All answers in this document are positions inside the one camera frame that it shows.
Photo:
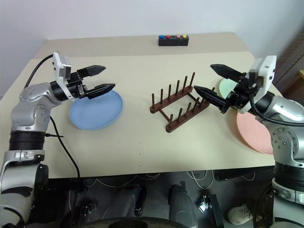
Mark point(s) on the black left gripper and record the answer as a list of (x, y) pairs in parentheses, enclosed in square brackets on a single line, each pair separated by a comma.
[(76, 86)]

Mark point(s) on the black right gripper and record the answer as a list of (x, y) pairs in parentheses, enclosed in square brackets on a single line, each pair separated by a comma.
[(242, 95)]

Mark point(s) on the green plate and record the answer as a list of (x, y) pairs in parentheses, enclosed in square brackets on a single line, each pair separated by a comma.
[(226, 88)]

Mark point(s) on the blue plate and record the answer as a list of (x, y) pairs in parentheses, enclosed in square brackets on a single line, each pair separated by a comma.
[(97, 114)]

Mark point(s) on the pink-red plate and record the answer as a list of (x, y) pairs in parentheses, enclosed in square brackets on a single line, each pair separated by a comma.
[(254, 133)]

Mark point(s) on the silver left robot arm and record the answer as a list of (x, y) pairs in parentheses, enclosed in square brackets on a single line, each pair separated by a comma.
[(28, 111)]

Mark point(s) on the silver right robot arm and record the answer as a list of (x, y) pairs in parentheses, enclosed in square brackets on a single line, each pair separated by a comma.
[(285, 133)]

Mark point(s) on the dark wooden dish rack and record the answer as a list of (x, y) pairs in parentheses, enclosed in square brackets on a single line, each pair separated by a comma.
[(177, 121)]

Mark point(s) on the black box with coloured buttons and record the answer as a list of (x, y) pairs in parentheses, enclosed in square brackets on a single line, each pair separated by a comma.
[(173, 42)]

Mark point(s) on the dark perforated panel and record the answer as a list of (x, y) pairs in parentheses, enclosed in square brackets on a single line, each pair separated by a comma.
[(293, 59)]

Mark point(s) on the dark rounded grey shape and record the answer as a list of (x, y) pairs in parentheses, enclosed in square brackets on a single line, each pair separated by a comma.
[(129, 199), (181, 204)]

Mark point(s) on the black metal stand leg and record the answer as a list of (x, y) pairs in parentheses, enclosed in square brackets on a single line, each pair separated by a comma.
[(216, 211)]

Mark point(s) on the white shoe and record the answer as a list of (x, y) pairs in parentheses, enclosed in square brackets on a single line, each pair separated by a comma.
[(240, 213)]

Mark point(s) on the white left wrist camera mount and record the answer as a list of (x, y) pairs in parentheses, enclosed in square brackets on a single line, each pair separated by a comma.
[(62, 71)]

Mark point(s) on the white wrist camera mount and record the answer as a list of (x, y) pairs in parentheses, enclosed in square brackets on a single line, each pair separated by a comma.
[(62, 71), (267, 71)]

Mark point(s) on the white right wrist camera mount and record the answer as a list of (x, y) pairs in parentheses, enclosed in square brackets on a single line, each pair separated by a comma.
[(267, 71)]

